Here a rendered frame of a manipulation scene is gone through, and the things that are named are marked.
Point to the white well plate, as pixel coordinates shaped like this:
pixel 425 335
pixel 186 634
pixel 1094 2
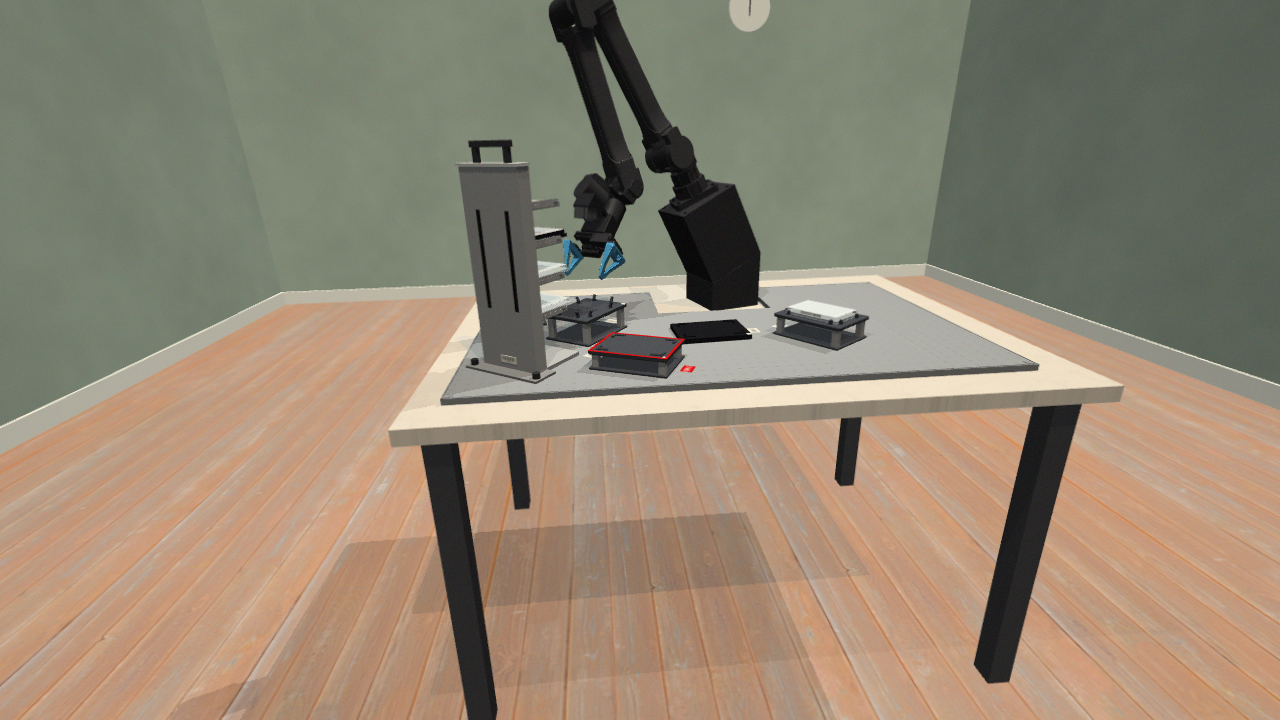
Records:
pixel 549 302
pixel 546 268
pixel 821 311

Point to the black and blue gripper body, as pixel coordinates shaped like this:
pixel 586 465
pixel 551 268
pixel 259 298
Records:
pixel 594 239

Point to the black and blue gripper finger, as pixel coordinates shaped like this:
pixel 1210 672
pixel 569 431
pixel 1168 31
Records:
pixel 569 247
pixel 612 251

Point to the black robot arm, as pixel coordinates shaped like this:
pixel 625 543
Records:
pixel 674 156

